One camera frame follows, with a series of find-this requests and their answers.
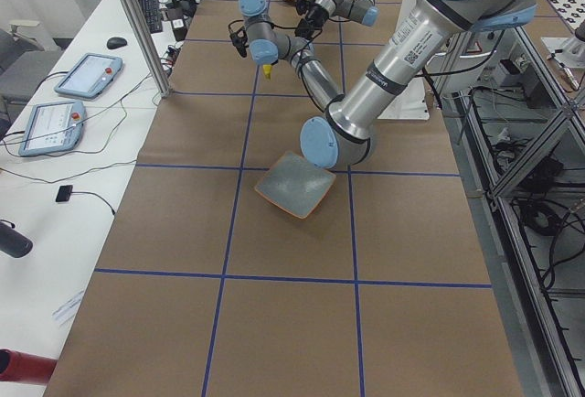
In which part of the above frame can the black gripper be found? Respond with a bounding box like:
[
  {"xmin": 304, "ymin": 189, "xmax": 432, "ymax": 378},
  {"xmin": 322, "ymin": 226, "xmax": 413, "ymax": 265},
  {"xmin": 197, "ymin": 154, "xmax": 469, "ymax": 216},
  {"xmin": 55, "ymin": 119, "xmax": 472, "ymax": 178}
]
[
  {"xmin": 229, "ymin": 30, "xmax": 248, "ymax": 49},
  {"xmin": 295, "ymin": 0, "xmax": 330, "ymax": 35}
]

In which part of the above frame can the grey square plate orange rim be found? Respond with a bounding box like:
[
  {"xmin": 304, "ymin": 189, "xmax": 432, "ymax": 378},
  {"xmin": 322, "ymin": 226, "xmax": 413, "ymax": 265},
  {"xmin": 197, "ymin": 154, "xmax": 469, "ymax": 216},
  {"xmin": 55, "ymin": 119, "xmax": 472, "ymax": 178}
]
[{"xmin": 254, "ymin": 151, "xmax": 335, "ymax": 219}]

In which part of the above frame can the black keyboard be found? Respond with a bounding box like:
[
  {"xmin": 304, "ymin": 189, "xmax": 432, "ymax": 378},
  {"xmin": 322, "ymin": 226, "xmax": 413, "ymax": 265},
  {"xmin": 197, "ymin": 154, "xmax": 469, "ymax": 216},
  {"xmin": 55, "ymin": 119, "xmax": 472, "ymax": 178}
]
[{"xmin": 137, "ymin": 0, "xmax": 163, "ymax": 34}]

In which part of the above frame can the black computer mouse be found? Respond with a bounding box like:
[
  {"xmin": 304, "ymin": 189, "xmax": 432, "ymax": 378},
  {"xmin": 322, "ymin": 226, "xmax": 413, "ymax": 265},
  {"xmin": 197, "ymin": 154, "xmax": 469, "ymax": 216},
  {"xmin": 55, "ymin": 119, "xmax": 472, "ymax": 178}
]
[{"xmin": 106, "ymin": 37, "xmax": 128, "ymax": 50}]

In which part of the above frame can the upper teach pendant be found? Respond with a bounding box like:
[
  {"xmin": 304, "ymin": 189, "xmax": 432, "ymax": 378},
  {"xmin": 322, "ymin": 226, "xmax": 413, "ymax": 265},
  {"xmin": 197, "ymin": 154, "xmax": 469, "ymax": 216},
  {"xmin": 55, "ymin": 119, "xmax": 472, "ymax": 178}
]
[{"xmin": 54, "ymin": 53, "xmax": 123, "ymax": 100}]

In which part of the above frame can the teach pendant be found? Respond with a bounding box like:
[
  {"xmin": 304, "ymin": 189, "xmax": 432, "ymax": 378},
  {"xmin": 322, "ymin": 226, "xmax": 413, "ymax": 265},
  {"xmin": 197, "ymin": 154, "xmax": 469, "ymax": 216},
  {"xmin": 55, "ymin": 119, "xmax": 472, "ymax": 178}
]
[
  {"xmin": 18, "ymin": 100, "xmax": 86, "ymax": 157},
  {"xmin": 54, "ymin": 53, "xmax": 123, "ymax": 100}
]

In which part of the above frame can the lower teach pendant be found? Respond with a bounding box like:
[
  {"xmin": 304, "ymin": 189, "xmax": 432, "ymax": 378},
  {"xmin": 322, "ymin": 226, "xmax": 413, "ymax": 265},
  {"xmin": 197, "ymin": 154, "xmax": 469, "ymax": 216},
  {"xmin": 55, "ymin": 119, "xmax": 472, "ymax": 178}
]
[{"xmin": 18, "ymin": 100, "xmax": 86, "ymax": 157}]

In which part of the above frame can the small black box device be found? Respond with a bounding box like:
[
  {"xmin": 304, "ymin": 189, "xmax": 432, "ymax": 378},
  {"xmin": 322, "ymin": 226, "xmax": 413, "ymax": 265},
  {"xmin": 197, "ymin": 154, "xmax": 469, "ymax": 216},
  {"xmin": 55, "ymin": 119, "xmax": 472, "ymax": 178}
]
[{"xmin": 55, "ymin": 185, "xmax": 73, "ymax": 203}]

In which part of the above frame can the black cylinder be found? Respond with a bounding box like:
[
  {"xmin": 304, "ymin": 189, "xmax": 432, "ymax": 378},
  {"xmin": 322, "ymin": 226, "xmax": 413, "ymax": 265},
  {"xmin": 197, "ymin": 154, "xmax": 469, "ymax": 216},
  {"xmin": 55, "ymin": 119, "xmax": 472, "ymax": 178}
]
[{"xmin": 0, "ymin": 220, "xmax": 33, "ymax": 258}]

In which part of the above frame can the red cylinder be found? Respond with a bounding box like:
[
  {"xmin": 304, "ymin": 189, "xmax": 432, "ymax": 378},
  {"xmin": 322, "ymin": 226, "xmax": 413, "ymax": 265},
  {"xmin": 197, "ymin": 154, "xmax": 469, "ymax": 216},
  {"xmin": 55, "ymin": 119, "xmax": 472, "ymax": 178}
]
[{"xmin": 1, "ymin": 349, "xmax": 58, "ymax": 385}]

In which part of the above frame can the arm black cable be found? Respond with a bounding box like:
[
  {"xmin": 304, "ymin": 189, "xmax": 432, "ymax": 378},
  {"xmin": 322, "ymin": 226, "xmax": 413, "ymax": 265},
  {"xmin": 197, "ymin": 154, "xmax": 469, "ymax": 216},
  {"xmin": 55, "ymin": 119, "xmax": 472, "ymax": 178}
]
[{"xmin": 227, "ymin": 19, "xmax": 330, "ymax": 78}]

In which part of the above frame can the aluminium frame post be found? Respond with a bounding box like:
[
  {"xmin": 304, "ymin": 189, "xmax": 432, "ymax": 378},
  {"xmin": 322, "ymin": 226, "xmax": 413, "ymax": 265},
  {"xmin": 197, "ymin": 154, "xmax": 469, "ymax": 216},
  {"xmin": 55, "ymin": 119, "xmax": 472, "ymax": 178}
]
[{"xmin": 120, "ymin": 0, "xmax": 171, "ymax": 98}]

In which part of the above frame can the aluminium side frame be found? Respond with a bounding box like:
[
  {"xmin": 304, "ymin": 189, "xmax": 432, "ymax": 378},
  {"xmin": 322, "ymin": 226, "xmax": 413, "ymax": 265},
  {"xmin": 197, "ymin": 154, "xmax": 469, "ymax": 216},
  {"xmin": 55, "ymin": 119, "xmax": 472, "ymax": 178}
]
[{"xmin": 443, "ymin": 16, "xmax": 584, "ymax": 396}]

